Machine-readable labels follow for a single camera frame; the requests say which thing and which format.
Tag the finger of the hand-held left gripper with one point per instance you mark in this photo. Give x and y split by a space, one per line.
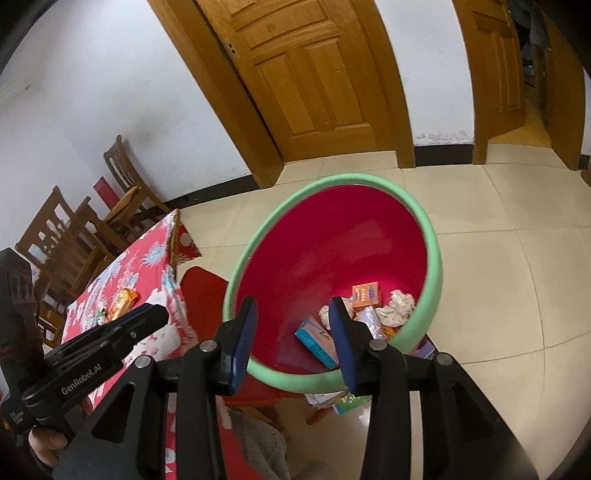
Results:
138 323
141 308

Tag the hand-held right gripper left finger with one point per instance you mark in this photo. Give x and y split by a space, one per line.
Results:
242 346

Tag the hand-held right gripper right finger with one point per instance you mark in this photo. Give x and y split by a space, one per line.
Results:
341 346

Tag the yellow orange snack packet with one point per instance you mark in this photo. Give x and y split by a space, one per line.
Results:
122 304

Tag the blue white box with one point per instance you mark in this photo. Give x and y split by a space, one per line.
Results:
316 341

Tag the white paper ball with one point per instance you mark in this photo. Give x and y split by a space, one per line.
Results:
324 316
397 309

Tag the small yellow packet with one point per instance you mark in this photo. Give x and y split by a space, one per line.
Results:
391 333

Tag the small orange box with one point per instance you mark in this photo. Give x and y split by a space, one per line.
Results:
366 295

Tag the red basin with green rim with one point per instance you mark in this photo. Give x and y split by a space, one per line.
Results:
323 240

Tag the person's left hand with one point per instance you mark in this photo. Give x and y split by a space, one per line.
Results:
46 445

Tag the small green white item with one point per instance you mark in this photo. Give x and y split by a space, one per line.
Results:
100 317

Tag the red floral printed blanket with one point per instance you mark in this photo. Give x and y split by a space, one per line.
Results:
138 263

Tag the white green booklet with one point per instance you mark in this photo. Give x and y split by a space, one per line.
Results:
353 402

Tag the red plastic stool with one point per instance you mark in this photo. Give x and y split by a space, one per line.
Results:
203 300

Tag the grey cloth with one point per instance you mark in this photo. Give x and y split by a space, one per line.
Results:
258 447

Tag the yellow seat cushion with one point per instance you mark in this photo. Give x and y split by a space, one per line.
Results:
125 201

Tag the tall wooden chair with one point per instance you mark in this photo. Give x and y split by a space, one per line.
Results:
60 230

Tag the red board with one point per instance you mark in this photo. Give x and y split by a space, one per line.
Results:
107 193

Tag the wooden chair with cushion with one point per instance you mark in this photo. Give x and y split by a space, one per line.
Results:
124 166

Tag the panelled wooden door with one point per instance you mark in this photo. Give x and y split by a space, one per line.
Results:
314 83

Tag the wooden door standing ajar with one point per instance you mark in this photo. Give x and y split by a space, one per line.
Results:
494 69

